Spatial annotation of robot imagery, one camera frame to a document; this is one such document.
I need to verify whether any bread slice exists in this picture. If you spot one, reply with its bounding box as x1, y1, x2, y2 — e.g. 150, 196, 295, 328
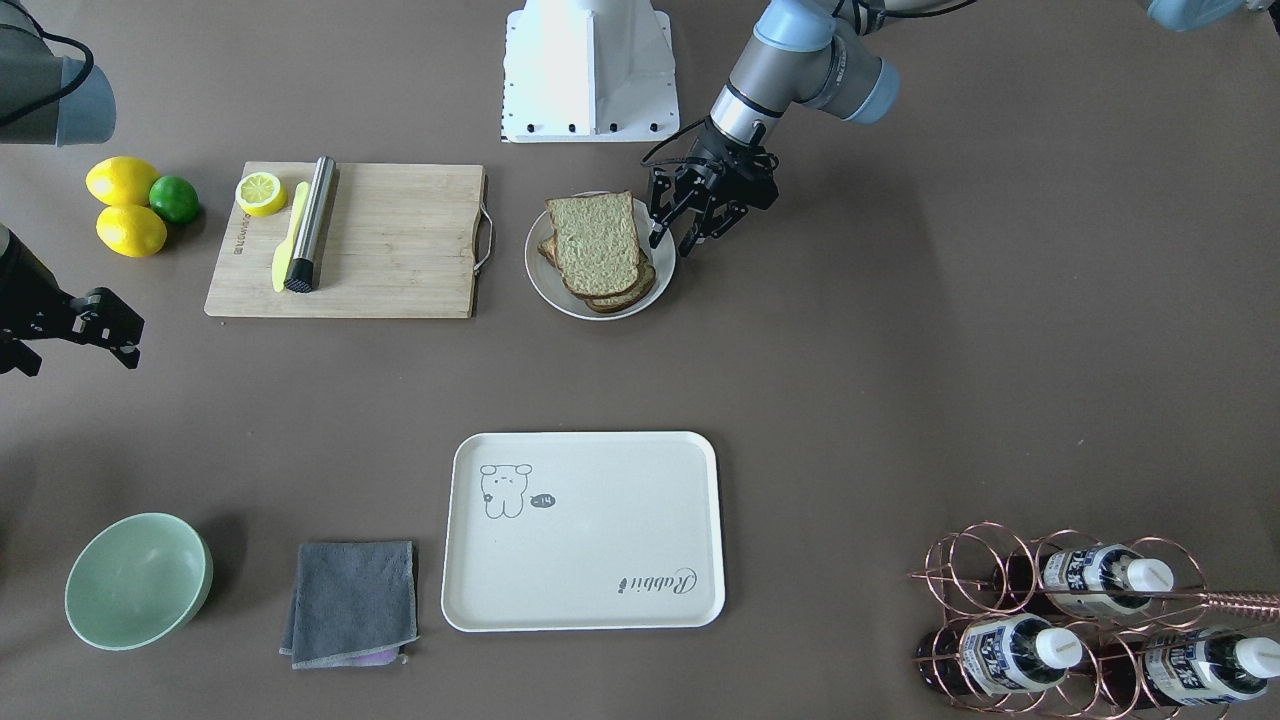
545, 191, 641, 299
538, 234, 657, 314

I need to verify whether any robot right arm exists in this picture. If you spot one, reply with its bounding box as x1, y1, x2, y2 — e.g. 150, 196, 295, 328
1, 1, 145, 377

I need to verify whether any white round plate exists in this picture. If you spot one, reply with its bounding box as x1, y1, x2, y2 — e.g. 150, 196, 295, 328
525, 199, 676, 322

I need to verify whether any wooden cutting board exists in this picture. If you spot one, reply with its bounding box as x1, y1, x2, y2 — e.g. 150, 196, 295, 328
205, 161, 486, 319

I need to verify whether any copper wire bottle rack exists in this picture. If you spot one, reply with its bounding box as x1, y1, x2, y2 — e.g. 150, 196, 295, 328
911, 521, 1277, 719

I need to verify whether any yellow knife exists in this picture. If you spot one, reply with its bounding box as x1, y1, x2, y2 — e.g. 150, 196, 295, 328
271, 181, 310, 293

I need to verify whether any green lime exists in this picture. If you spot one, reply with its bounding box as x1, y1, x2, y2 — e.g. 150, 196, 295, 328
148, 176, 200, 225

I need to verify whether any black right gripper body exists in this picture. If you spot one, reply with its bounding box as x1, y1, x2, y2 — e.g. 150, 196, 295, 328
1, 263, 111, 377

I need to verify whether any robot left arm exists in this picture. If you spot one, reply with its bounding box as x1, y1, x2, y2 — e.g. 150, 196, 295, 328
637, 1, 1277, 277

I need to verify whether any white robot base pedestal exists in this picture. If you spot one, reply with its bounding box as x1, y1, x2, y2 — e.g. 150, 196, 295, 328
500, 1, 681, 143

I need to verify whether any dark drink bottle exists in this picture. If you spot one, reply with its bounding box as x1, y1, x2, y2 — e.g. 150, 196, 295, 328
914, 612, 1084, 698
991, 544, 1175, 619
1097, 626, 1279, 710

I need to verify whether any steel cylinder black cap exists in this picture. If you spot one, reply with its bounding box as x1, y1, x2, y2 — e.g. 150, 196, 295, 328
283, 155, 337, 293

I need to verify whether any cream rectangular tray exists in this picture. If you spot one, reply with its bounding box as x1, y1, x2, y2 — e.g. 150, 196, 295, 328
440, 430, 726, 633

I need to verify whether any yellow lemon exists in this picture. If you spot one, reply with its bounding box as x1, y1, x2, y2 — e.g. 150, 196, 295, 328
95, 204, 168, 258
84, 156, 161, 206

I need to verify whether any grey folded cloth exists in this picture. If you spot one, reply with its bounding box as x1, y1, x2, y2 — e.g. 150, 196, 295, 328
279, 539, 420, 670

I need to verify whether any green bowl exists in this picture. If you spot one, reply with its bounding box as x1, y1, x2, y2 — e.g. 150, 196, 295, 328
64, 512, 212, 651

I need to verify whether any half lemon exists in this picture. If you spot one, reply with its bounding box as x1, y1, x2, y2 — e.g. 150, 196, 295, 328
236, 170, 287, 217

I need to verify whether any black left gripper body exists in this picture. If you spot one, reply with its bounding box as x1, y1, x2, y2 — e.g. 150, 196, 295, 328
646, 120, 780, 222

